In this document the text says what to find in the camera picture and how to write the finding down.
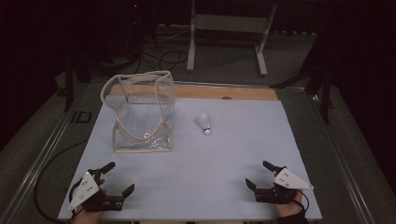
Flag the black rectangular floor bracket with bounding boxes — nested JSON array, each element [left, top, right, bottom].
[[70, 111, 92, 124]]

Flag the long black cable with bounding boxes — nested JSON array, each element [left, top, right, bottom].
[[33, 139, 90, 224]]

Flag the white shuttlecock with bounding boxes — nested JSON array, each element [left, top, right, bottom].
[[194, 112, 212, 136]]

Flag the black tripod stand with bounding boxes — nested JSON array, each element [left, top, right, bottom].
[[270, 27, 335, 125], [62, 46, 92, 112]]

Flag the person's left hand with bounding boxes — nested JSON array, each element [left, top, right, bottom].
[[72, 205, 105, 224]]

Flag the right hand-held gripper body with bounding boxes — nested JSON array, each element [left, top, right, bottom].
[[254, 167, 315, 205]]

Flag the black floor cables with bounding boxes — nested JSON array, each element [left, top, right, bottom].
[[136, 49, 190, 73]]

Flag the white metal stand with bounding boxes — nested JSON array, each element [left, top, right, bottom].
[[186, 0, 278, 77]]

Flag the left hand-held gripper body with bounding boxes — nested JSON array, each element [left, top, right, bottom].
[[68, 168, 124, 213]]

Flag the transparent tote bag beige trim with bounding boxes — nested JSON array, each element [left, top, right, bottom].
[[100, 70, 177, 154]]

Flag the metal frame rail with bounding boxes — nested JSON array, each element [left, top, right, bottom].
[[0, 82, 92, 224], [309, 91, 376, 224]]

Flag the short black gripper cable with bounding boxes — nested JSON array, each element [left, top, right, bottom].
[[297, 189, 310, 213]]

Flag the person's right hand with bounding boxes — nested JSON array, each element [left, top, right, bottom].
[[275, 189, 305, 218]]

